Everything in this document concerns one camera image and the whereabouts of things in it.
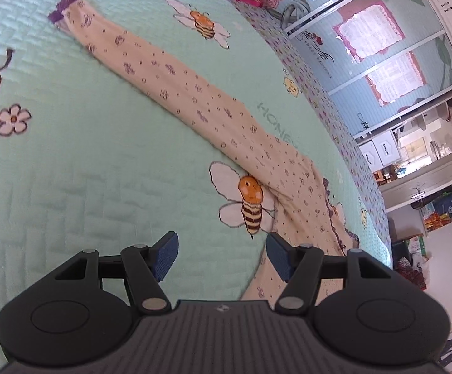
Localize beige patterned pajama garment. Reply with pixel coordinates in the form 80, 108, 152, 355
49, 0, 359, 301

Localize red black clothes pile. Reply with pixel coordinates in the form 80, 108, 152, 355
391, 235, 431, 290

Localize green bee quilt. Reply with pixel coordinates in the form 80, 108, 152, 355
0, 0, 391, 367

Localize white drawer cabinet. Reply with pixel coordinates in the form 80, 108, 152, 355
359, 131, 401, 172

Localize grey room door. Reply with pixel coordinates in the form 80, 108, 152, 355
380, 155, 452, 213

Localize colourful hanging bags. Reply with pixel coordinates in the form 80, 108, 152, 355
420, 193, 452, 232

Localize blue sliding wardrobe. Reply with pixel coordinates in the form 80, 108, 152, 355
282, 0, 452, 136

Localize purple dotted bedsheet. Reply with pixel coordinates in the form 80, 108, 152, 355
231, 1, 392, 267

